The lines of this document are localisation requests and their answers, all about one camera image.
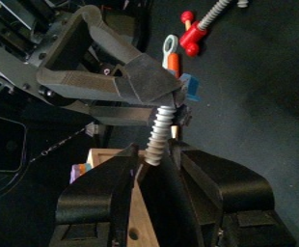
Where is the orange toy gear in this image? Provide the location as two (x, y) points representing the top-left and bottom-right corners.
(78, 163), (89, 177)

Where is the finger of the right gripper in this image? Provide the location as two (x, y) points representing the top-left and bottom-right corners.
(72, 4), (184, 104)
(34, 68), (174, 108)

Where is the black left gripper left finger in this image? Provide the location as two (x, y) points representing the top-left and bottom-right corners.
(48, 143), (138, 247)

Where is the blue headed grey toy screw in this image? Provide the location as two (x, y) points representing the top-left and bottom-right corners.
(142, 72), (201, 167)

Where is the red crank handle grey screw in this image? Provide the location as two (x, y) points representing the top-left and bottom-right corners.
(177, 0), (233, 58)

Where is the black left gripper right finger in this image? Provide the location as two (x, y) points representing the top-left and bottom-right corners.
(168, 138), (297, 247)

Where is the wooden toy workbench with holes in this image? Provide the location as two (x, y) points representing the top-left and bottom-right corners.
(86, 148), (160, 247)

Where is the light blue toy wrench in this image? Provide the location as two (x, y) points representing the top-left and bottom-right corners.
(161, 34), (180, 70)

